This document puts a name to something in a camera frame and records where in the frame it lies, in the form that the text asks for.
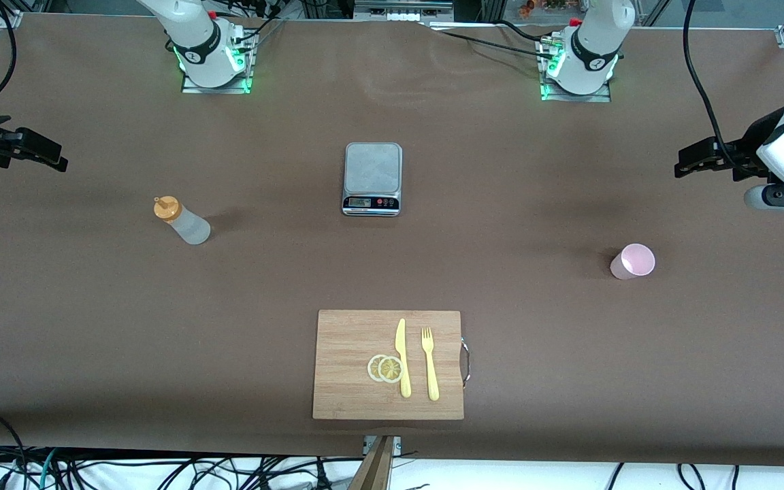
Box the silver digital kitchen scale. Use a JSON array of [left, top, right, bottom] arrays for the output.
[[342, 142, 404, 218]]

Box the yellow plastic knife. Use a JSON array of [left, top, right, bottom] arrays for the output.
[[395, 318, 412, 399]]

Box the brown table cover sheet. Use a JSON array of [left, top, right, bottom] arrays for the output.
[[0, 12, 784, 467]]

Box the yellow plastic fork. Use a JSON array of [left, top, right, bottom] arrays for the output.
[[421, 327, 440, 402]]

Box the clear squeeze bottle orange cap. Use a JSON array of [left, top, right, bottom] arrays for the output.
[[153, 195, 212, 246]]

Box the teal cable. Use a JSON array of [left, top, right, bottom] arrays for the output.
[[37, 448, 58, 489]]

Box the pink plastic cup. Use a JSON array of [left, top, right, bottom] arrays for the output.
[[610, 243, 656, 280]]

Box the wooden post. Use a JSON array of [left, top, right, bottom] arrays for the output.
[[348, 436, 398, 490]]

